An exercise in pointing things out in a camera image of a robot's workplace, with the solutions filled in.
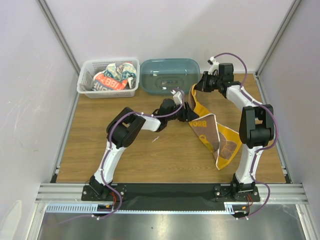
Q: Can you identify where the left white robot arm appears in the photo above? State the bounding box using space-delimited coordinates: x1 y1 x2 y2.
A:
82 98 199 201

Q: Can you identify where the yellow brown bear towel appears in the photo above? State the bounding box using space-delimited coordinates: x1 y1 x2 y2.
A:
188 85 242 170

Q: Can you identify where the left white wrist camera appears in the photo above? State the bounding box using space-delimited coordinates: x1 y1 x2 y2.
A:
170 89 184 105

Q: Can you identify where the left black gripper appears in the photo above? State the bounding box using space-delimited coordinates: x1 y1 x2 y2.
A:
165 102 199 123

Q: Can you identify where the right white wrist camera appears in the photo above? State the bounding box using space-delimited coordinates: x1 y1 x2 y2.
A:
207 56 219 76

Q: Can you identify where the teal plastic tub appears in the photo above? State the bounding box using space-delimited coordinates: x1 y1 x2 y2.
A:
139 58 201 96

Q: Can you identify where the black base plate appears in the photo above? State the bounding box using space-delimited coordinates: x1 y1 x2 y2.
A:
81 182 261 212

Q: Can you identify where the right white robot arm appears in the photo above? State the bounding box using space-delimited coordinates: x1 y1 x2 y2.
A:
195 58 275 202

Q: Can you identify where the white plastic basket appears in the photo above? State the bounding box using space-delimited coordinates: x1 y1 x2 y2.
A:
77 57 140 99

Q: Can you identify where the aluminium frame rail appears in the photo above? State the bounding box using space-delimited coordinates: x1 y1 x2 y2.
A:
36 183 308 216

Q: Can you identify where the teal patterned towel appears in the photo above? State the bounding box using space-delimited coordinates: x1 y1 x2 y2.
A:
103 62 137 85

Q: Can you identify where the orange white lettered towel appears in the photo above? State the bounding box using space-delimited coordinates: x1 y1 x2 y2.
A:
92 72 128 91

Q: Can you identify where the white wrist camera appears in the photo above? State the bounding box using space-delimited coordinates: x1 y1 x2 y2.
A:
170 89 184 105
207 56 219 76

